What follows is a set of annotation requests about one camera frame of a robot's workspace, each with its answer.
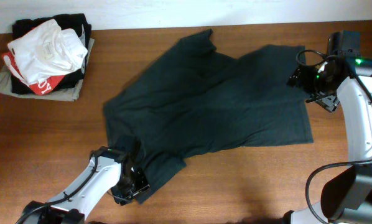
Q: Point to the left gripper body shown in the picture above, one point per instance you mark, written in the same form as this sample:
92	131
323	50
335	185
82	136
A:
132	186

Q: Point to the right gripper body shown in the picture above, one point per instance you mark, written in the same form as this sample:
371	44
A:
311	82

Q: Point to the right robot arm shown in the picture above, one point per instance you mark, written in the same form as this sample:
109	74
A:
340	192

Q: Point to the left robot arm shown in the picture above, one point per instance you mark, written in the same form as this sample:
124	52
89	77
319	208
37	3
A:
109	171

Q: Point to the red and white folded shirt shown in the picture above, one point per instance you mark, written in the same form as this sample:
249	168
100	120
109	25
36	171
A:
40	88

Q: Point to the grey folded shirt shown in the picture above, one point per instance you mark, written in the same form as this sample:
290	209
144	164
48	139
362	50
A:
64	94

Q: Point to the dark teal t-shirt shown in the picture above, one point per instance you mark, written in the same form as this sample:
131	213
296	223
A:
194	100

